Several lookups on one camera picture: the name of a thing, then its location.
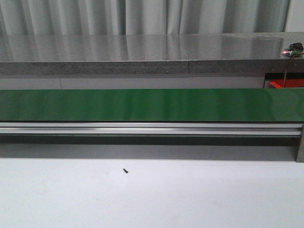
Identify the grey stone counter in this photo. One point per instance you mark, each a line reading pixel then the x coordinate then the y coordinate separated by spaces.
pixel 148 54

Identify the green conveyor belt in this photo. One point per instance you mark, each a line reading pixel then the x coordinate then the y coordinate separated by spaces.
pixel 164 105

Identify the red plastic tray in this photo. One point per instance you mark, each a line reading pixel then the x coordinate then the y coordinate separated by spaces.
pixel 291 83

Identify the circuit board with red LED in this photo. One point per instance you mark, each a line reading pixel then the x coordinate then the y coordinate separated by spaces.
pixel 295 49

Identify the grey curtain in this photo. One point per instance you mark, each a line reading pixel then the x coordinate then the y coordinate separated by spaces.
pixel 135 17

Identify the aluminium conveyor frame rail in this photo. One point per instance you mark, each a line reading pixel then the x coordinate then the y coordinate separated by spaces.
pixel 194 141

